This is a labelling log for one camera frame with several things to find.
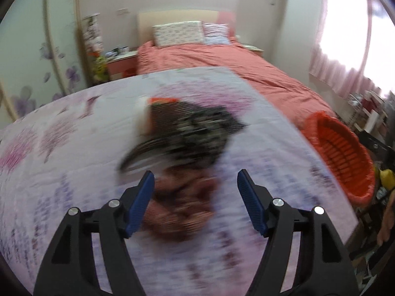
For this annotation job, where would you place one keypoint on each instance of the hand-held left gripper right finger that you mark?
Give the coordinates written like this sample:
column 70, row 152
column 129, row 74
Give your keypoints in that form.
column 251, row 203

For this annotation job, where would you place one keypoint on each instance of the striped pillow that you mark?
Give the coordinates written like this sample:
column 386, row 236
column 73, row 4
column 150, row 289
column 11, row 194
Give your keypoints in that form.
column 216, row 34

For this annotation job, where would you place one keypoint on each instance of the flower printed wardrobe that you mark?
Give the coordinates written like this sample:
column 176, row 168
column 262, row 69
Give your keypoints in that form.
column 31, row 52

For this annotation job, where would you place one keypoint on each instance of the pink curtain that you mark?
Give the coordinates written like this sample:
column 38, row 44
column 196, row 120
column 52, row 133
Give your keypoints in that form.
column 339, row 80

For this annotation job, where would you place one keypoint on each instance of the white wall socket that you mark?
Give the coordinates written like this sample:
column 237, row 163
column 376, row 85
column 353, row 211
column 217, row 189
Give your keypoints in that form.
column 122, row 10

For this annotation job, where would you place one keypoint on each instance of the black floral cloth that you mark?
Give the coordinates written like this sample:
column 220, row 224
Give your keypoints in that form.
column 197, row 129

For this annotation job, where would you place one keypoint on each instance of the yellow cushion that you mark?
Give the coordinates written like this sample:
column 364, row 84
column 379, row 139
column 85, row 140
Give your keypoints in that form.
column 387, row 178

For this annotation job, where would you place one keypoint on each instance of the beige pink headboard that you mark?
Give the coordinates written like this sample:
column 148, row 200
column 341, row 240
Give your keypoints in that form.
column 172, row 17

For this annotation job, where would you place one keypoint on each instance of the yellow green plush toy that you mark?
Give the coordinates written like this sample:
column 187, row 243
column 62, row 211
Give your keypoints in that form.
column 100, row 66

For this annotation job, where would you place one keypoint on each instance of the hanging plush toy organiser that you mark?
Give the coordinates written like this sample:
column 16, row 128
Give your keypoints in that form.
column 92, row 34

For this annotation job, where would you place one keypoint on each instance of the black hair band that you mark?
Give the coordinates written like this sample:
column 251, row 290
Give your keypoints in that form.
column 135, row 157

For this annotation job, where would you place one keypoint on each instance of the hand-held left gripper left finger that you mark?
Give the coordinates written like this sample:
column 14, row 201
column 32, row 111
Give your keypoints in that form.
column 142, row 203

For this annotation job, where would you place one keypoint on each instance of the person's right hand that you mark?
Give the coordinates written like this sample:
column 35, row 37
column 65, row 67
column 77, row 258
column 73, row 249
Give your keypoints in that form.
column 387, row 219

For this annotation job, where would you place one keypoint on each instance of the bed with pink duvet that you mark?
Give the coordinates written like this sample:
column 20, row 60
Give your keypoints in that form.
column 247, row 58

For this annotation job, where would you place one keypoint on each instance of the pink nightstand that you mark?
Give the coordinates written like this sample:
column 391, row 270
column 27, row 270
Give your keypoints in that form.
column 254, row 49
column 122, row 67

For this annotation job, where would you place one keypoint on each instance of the reddish brown patterned garment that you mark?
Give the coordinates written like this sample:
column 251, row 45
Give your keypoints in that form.
column 185, row 219

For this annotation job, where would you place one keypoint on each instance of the small orange wrapper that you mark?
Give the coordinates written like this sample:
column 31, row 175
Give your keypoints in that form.
column 163, row 100

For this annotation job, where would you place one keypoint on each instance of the orange plastic laundry basket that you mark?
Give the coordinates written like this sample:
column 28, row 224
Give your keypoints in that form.
column 339, row 154

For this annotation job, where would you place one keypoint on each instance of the floral pillow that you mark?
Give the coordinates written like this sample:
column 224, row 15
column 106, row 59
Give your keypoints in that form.
column 179, row 34

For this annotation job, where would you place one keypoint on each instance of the floral printed tablecloth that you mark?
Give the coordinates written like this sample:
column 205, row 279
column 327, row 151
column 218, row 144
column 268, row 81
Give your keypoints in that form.
column 77, row 160

